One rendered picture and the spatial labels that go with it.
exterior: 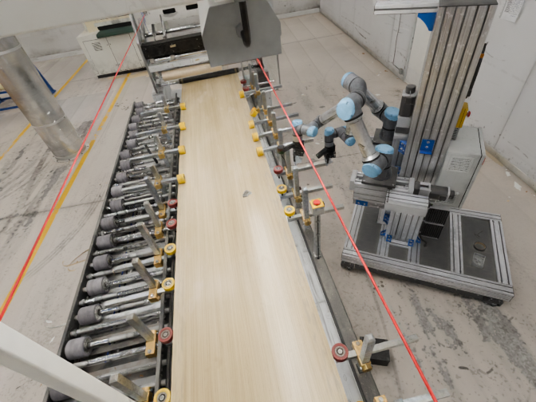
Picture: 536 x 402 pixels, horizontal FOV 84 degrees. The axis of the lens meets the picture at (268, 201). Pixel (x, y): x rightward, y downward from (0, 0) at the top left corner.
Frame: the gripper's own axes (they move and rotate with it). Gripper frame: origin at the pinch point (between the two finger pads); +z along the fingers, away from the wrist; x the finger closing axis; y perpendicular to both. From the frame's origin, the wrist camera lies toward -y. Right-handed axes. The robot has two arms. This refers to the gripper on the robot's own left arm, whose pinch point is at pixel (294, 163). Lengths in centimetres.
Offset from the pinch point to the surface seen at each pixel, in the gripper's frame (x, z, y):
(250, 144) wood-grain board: 43, 6, -51
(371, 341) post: -130, 12, 57
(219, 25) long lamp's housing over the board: -159, -110, 20
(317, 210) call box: -67, -7, 25
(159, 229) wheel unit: -64, 27, -91
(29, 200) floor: 35, 104, -382
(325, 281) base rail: -75, 44, 33
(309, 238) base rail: -42, 39, 18
